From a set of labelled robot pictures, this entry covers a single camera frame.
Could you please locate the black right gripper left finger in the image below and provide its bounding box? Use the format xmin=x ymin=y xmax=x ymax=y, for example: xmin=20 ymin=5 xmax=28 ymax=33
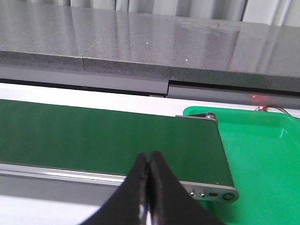
xmin=82 ymin=153 xmax=148 ymax=225

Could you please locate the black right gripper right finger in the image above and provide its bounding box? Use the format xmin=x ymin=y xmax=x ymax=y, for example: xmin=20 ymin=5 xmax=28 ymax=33
xmin=147 ymin=151 xmax=224 ymax=225

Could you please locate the green plastic tray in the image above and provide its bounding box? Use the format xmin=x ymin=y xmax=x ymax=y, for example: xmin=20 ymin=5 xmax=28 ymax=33
xmin=183 ymin=106 xmax=300 ymax=225

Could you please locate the green conveyor belt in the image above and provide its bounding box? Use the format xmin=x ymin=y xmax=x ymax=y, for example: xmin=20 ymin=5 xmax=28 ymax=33
xmin=0 ymin=100 xmax=233 ymax=187

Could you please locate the grey panel under counter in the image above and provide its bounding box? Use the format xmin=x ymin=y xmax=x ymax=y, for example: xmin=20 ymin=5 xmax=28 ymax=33
xmin=0 ymin=65 xmax=300 ymax=109

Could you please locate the grey stone counter slab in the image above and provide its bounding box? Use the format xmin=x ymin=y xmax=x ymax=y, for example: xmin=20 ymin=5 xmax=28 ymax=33
xmin=0 ymin=0 xmax=300 ymax=93

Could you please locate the grey pleated curtain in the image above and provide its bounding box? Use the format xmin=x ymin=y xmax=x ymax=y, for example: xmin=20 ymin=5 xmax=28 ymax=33
xmin=30 ymin=0 xmax=300 ymax=27

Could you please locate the aluminium conveyor side rail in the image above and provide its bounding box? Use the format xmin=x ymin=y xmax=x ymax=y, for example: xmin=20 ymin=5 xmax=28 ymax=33
xmin=0 ymin=112 xmax=240 ymax=203

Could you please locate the red black wire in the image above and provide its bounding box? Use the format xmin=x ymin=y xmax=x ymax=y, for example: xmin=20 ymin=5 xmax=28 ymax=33
xmin=256 ymin=105 xmax=300 ymax=120

